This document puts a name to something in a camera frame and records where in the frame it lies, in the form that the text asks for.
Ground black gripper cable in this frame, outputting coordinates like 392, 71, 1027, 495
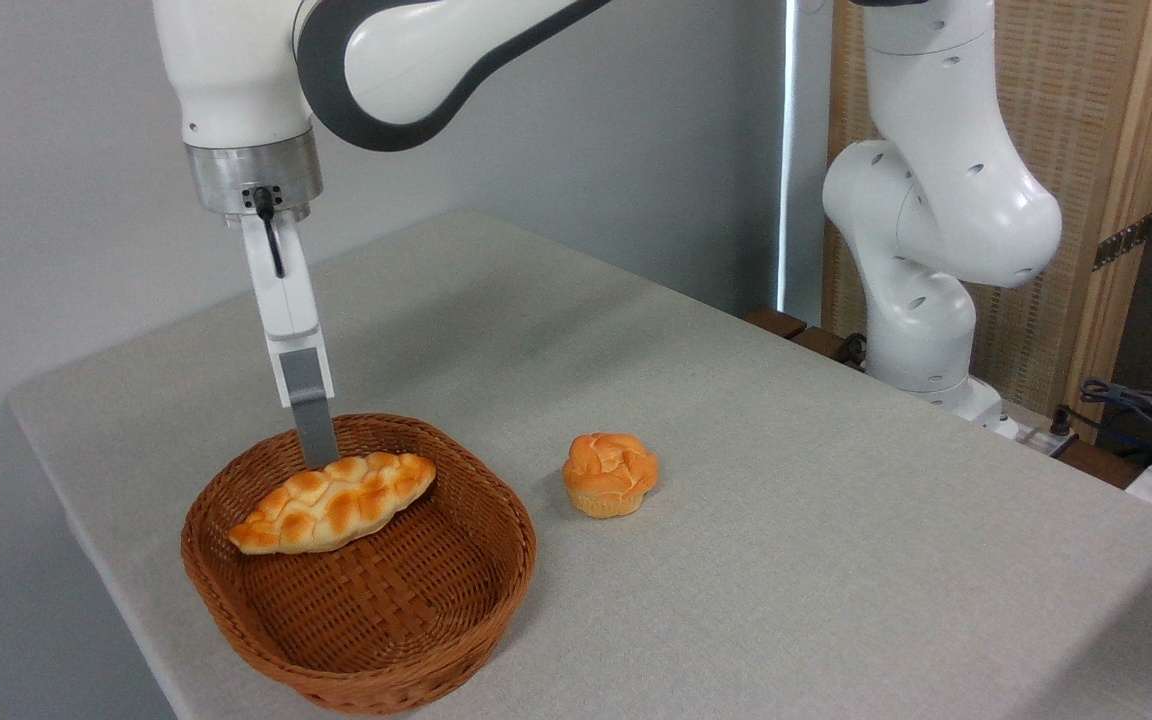
252, 186, 288, 280

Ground metal screen hinge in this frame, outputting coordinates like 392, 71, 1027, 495
1093, 213, 1152, 272

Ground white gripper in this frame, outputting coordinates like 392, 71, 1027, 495
238, 212, 342, 472

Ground round muffin-shaped bread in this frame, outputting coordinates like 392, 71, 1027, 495
562, 431, 660, 520

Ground brown woven wicker basket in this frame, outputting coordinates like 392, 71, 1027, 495
180, 413, 538, 716

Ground dark cable bundle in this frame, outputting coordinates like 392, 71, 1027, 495
1076, 376, 1152, 471

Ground long braided bread loaf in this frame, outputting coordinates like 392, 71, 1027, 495
227, 451, 437, 557

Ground brown wooden base board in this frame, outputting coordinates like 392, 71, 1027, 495
741, 305, 867, 372

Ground white vertical wall trim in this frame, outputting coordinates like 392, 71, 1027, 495
778, 0, 798, 313

